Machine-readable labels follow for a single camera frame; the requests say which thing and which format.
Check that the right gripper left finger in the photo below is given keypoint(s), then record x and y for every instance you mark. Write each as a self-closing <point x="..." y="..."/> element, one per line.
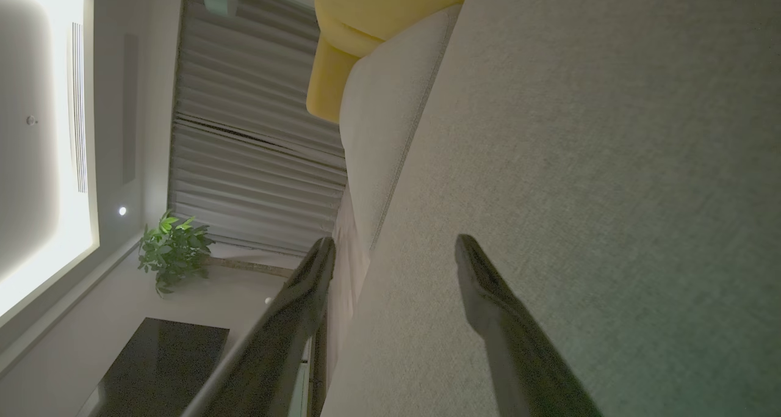
<point x="268" y="356"/>

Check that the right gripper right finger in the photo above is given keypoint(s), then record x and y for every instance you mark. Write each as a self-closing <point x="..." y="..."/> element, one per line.
<point x="525" y="362"/>

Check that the black flat television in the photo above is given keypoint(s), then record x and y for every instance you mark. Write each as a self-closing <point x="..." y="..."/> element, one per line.
<point x="165" y="368"/>

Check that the green leafy house plant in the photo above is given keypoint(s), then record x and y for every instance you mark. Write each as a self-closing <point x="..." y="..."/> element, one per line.
<point x="174" y="249"/>

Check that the large grey sofa seat cushion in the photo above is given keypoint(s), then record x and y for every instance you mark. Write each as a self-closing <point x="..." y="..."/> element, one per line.
<point x="610" y="160"/>

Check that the grey pleated curtain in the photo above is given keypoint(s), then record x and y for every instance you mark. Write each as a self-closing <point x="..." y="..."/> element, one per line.
<point x="256" y="130"/>

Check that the medium grey sofa seat cushion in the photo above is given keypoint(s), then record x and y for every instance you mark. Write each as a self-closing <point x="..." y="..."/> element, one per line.
<point x="390" y="118"/>

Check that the yellow sofa armrest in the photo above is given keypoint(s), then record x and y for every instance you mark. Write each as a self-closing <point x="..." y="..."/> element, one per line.
<point x="329" y="81"/>

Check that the long ceiling air vent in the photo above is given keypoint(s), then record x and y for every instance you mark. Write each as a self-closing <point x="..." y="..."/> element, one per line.
<point x="79" y="105"/>

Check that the yellow sofa backrest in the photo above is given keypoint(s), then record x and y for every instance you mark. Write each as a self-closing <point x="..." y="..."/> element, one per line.
<point x="384" y="5"/>

